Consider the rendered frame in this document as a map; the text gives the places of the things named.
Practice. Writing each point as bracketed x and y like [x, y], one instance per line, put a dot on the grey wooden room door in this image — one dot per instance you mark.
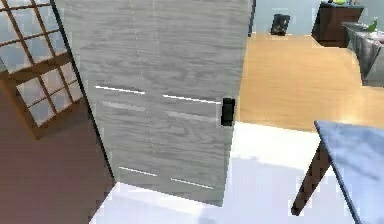
[160, 83]

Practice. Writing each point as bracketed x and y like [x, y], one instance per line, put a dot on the black bin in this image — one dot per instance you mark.
[280, 24]

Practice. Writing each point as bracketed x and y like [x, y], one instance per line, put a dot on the brown framed lattice window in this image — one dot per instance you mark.
[36, 63]

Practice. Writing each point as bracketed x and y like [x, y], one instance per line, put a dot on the dark brown cabinet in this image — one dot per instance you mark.
[335, 25]

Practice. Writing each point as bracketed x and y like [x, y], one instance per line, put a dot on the blue topped brown table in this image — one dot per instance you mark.
[356, 166]

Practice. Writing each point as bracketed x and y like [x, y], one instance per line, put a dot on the grey sofa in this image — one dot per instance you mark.
[366, 50]

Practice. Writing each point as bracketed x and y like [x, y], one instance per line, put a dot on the green object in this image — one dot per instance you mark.
[372, 26]

